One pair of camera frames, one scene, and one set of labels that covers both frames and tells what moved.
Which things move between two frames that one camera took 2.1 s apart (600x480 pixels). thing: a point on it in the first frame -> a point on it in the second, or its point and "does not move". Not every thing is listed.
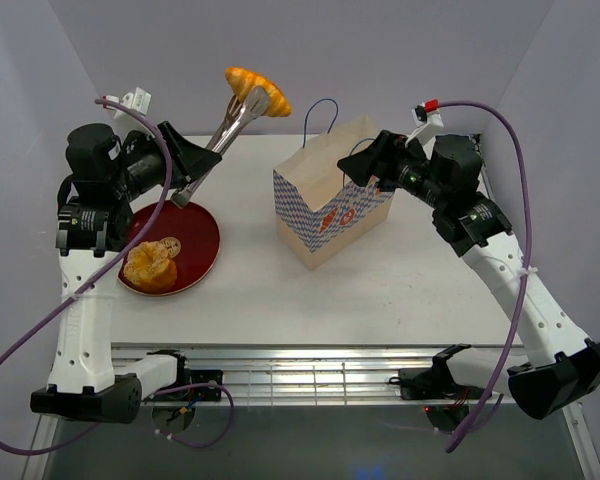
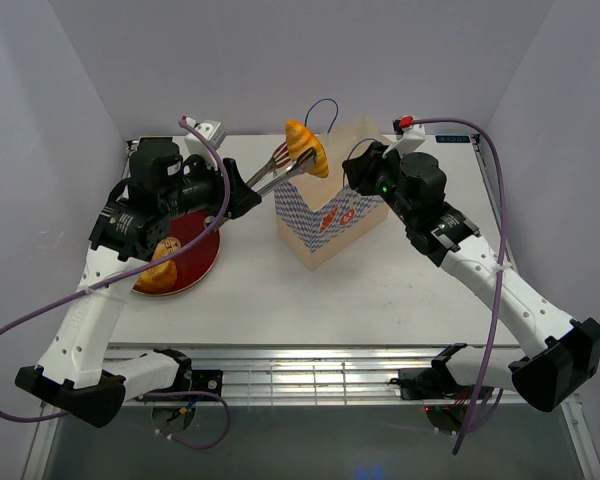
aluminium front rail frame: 308,375 does not move
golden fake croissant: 241,81 -> 301,138
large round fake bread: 149,267 does not move
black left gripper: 187,160 -> 242,195
